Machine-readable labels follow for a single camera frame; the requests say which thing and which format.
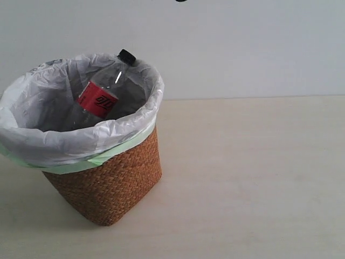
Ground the clear cola bottle red label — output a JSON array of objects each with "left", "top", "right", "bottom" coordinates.
[{"left": 60, "top": 49, "right": 136, "bottom": 132}]

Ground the woven brown wastebasket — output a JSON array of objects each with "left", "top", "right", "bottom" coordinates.
[{"left": 43, "top": 130, "right": 162, "bottom": 226}]

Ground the white plastic bin liner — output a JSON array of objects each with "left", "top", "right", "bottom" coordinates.
[{"left": 1, "top": 53, "right": 164, "bottom": 174}]

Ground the green tape band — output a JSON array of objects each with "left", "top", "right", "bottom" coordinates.
[{"left": 1, "top": 120, "right": 156, "bottom": 175}]

